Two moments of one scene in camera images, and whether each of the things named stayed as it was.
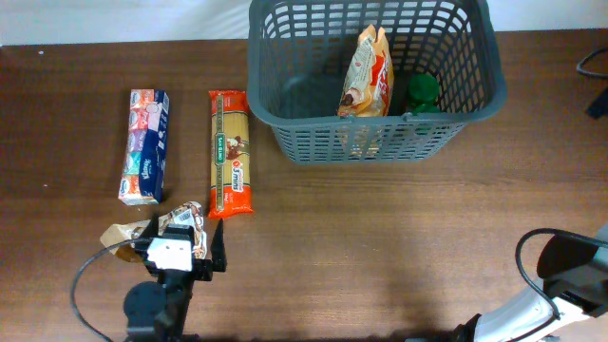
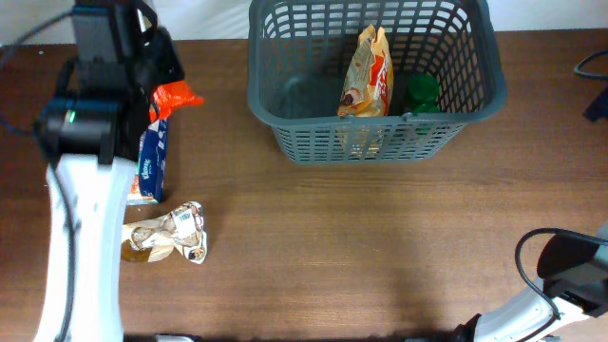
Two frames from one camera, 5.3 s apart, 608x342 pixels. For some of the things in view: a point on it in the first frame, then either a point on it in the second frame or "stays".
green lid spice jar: [423, 89] stays
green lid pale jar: [427, 109] stays
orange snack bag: [370, 82] stays
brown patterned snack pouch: [190, 214] stays
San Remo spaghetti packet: [230, 154] -> [171, 95]
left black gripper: [205, 267] -> [161, 41]
